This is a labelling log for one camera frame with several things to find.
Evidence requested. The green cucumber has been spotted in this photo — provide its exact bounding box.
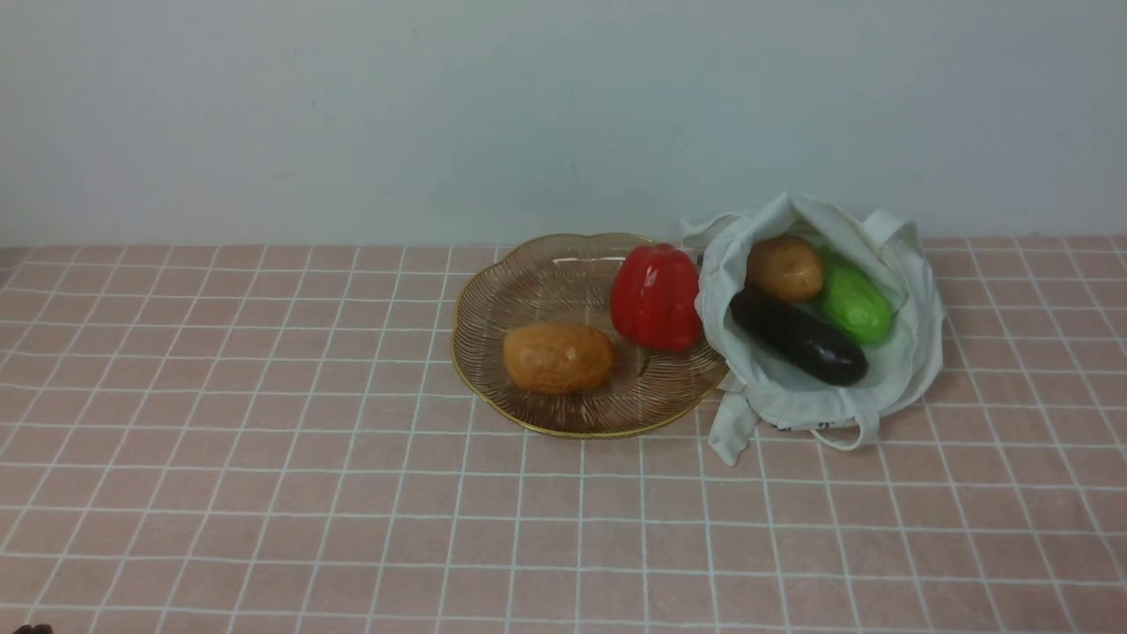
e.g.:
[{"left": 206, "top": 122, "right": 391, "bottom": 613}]
[{"left": 814, "top": 248, "right": 894, "bottom": 346}]

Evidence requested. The brown potato on plate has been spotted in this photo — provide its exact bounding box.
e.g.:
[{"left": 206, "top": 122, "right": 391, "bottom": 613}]
[{"left": 502, "top": 322, "right": 615, "bottom": 394}]

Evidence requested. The white cloth bag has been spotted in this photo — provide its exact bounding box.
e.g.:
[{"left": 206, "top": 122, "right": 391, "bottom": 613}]
[{"left": 678, "top": 193, "right": 946, "bottom": 465}]

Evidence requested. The pink checkered tablecloth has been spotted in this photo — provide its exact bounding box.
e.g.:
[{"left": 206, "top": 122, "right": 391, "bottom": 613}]
[{"left": 1, "top": 236, "right": 1126, "bottom": 633}]

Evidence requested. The dark purple eggplant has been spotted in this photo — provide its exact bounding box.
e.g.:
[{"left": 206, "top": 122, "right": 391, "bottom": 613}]
[{"left": 729, "top": 286, "right": 869, "bottom": 387}]

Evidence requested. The red bell pepper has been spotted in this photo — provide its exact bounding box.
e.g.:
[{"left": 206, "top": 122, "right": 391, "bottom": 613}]
[{"left": 609, "top": 242, "right": 702, "bottom": 352}]

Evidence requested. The dark object at corner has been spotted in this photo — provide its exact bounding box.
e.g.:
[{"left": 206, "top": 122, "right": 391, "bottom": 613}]
[{"left": 12, "top": 623, "right": 54, "bottom": 634}]

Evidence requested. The brown potato from bag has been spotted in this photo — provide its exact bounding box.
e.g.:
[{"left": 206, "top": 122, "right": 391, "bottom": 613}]
[{"left": 744, "top": 234, "right": 824, "bottom": 304}]

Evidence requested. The amber ribbed glass plate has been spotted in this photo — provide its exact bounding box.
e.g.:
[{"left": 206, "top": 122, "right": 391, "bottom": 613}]
[{"left": 451, "top": 232, "right": 728, "bottom": 439}]

